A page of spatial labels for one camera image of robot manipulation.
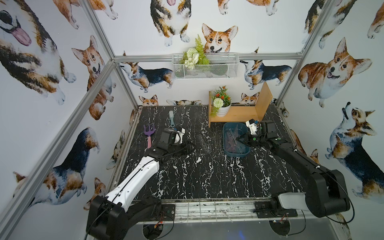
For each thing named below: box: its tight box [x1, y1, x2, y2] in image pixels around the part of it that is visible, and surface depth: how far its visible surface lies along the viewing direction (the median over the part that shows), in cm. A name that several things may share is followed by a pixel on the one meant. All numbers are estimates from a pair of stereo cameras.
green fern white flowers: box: [180, 34, 210, 70], surface depth 82 cm
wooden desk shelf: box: [208, 81, 273, 128], surface depth 106 cm
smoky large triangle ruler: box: [225, 128, 243, 154], surface depth 98 cm
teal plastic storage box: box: [222, 122, 251, 157], surface depth 97 cm
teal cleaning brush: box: [169, 110, 176, 128], surface depth 117 cm
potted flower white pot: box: [210, 85, 233, 118], surface depth 99 cm
